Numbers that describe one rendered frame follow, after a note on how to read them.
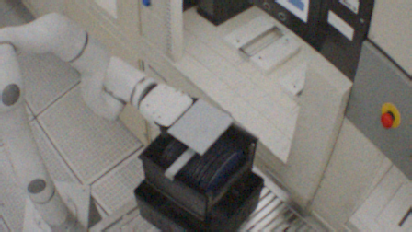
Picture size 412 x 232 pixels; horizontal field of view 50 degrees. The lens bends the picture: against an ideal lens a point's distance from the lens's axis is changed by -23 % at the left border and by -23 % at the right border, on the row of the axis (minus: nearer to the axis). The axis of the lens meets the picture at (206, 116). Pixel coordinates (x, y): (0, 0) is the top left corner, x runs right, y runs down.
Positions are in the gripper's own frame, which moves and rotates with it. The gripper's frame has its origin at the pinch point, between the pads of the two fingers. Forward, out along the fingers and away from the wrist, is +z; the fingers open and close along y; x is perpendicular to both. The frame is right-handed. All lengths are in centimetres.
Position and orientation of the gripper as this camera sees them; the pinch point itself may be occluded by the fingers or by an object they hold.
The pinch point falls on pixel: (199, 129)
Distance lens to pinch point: 131.8
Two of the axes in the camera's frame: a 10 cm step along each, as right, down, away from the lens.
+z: 7.9, 5.0, -3.6
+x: 0.2, -6.0, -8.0
